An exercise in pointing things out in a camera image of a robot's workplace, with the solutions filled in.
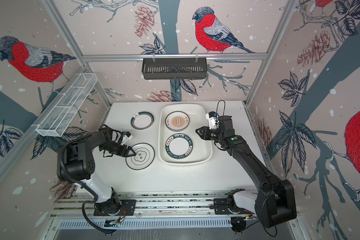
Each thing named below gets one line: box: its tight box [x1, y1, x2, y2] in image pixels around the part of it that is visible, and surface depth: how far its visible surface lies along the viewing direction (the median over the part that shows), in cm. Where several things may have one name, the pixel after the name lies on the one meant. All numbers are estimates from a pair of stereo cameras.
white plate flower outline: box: [125, 143, 155, 170], surface depth 92 cm
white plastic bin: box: [158, 103, 213, 166], surface depth 100 cm
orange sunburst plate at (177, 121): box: [165, 111, 190, 132], surface depth 109 cm
